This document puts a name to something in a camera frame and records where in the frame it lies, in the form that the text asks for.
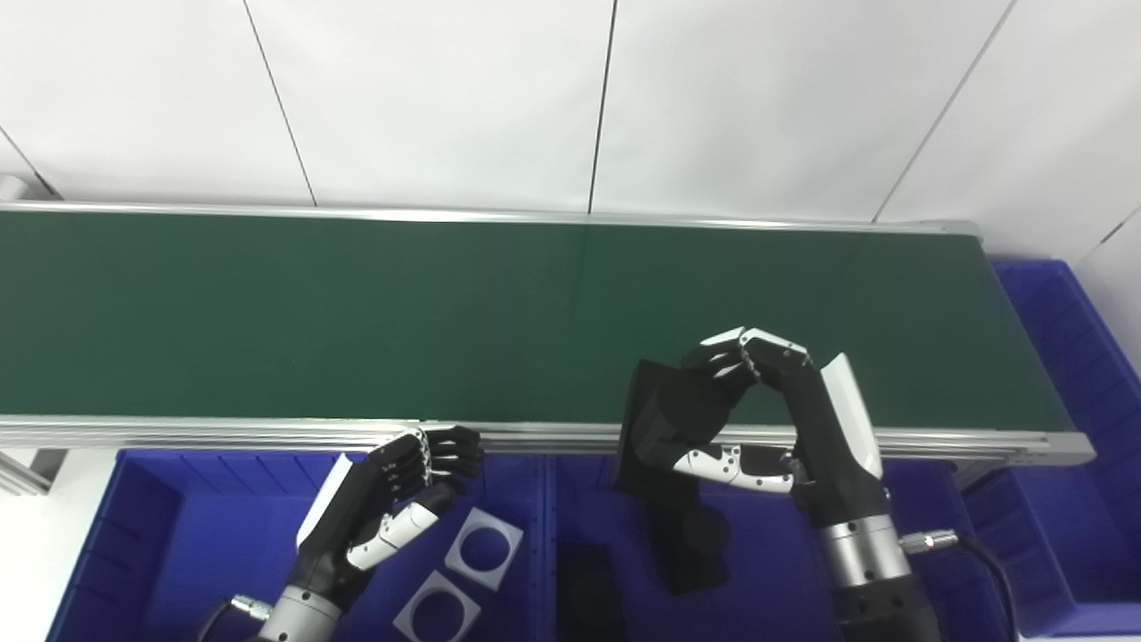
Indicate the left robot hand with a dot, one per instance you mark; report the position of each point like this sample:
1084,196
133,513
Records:
365,508

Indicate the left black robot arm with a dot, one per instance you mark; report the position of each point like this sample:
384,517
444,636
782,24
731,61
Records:
299,620

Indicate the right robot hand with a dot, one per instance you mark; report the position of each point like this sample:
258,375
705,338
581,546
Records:
833,446

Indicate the green conveyor belt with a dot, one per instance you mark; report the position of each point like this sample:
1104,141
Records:
357,312

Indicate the white square plate with hole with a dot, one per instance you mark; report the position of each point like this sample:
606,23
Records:
508,530
412,624

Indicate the blue plastic bin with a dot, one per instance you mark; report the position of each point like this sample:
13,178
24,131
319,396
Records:
1061,535
196,553
775,571

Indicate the aluminium conveyor leg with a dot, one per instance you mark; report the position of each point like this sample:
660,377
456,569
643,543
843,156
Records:
27,473
979,473

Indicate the grey conveyor end housing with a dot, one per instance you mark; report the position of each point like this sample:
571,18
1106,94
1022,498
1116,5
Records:
11,187

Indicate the black cylinder block part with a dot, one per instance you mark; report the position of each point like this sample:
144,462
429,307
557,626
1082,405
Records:
673,415

